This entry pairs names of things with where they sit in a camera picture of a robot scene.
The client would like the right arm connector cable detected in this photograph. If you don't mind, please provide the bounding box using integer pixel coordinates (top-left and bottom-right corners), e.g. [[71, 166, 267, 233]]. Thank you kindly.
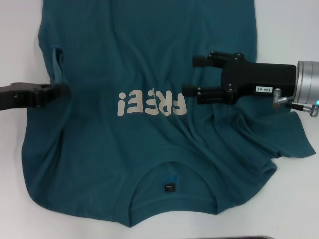
[[272, 87, 319, 116]]

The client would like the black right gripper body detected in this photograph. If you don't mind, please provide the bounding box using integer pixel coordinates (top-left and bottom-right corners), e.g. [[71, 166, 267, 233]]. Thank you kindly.
[[220, 52, 297, 105]]

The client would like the teal blue printed t-shirt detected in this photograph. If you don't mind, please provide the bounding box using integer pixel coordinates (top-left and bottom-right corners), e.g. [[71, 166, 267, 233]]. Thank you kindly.
[[21, 0, 315, 221]]

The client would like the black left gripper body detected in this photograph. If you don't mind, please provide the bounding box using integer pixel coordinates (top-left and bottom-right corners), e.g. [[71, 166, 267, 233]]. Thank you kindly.
[[0, 82, 42, 111]]

